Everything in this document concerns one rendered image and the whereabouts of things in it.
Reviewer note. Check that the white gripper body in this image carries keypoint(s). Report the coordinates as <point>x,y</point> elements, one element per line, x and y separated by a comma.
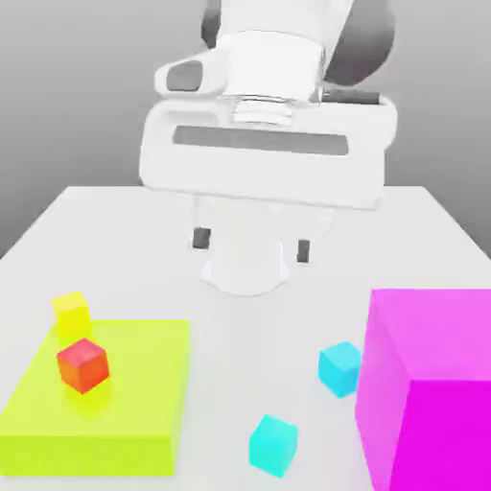
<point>261,172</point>

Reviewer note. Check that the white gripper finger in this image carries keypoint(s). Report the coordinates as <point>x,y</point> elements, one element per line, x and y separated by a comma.
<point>303,251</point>
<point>201,238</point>

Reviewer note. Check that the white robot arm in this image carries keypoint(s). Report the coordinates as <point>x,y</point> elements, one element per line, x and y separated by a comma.
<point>268,61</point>

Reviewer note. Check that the small cyan cube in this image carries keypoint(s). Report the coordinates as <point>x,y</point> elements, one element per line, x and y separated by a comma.
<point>339,368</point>

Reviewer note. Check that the small yellow cube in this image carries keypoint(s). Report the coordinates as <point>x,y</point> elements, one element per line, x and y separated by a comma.
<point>73,312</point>

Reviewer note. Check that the small red cube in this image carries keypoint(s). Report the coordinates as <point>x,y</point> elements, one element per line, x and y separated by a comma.
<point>82,366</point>

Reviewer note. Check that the small turquoise cube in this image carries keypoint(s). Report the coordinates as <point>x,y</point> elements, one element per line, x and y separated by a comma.
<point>273,447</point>

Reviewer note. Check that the large yellow-green box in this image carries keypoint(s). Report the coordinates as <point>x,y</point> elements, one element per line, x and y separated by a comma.
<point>126,402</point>

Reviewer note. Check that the large magenta box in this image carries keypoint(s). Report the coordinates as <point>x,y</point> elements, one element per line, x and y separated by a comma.
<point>429,383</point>

